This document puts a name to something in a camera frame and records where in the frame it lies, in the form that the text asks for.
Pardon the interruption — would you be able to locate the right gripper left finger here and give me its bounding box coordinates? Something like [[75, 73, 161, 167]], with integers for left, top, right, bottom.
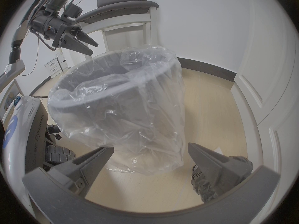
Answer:
[[50, 146, 115, 195]]

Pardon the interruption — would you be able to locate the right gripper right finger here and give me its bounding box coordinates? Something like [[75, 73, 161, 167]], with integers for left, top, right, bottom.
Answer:
[[187, 142, 254, 197]]

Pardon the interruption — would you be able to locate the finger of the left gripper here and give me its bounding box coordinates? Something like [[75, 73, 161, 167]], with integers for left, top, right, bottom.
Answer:
[[61, 32, 94, 56], [76, 29, 99, 48]]

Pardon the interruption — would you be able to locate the black plastic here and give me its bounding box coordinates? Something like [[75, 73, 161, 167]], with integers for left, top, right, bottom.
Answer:
[[191, 155, 253, 202]]

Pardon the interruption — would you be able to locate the clear plastic bag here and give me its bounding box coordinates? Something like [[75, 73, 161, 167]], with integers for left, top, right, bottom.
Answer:
[[47, 44, 186, 175]]

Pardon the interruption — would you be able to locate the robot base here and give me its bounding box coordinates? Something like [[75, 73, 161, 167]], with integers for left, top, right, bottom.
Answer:
[[0, 95, 77, 219]]

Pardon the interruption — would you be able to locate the white trash bin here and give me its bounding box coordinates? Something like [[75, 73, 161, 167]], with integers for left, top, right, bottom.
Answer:
[[50, 51, 181, 153]]

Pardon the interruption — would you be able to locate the white chest of drawers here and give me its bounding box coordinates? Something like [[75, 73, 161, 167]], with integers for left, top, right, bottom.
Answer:
[[45, 54, 68, 75]]

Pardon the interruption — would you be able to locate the white wardrobe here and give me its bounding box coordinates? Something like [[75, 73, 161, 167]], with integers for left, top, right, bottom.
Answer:
[[231, 0, 299, 188]]

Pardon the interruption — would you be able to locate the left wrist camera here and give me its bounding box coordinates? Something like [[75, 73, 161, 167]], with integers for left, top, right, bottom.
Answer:
[[61, 3, 83, 20]]

